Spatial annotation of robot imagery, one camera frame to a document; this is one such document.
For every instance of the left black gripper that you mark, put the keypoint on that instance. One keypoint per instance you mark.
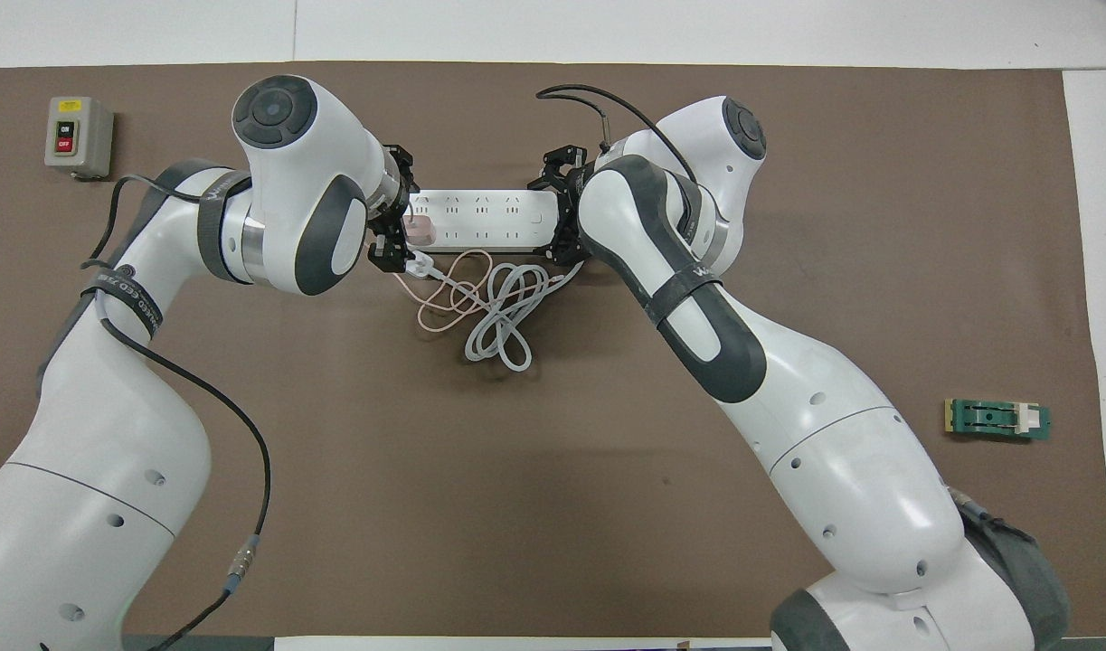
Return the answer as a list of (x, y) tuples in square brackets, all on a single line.
[(402, 172)]

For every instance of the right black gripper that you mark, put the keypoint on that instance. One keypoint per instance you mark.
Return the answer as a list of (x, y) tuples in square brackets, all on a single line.
[(574, 194)]

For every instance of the pink charger plug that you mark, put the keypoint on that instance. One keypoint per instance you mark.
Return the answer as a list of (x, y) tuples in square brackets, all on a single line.
[(420, 231)]

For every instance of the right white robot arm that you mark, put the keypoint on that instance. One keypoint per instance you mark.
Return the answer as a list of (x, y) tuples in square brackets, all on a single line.
[(833, 452)]

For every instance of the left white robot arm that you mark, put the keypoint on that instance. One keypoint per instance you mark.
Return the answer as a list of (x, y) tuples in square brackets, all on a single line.
[(109, 434)]

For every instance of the white power strip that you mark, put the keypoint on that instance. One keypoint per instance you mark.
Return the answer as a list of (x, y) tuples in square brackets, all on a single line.
[(494, 220)]

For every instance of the brown table mat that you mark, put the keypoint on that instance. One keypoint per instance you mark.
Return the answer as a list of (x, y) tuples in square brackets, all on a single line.
[(607, 506)]

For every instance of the grey on-off switch box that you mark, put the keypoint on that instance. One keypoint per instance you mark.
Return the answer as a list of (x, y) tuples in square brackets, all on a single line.
[(80, 136)]

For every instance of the green knife switch board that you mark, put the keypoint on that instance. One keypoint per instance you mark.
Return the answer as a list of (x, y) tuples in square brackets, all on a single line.
[(996, 419)]

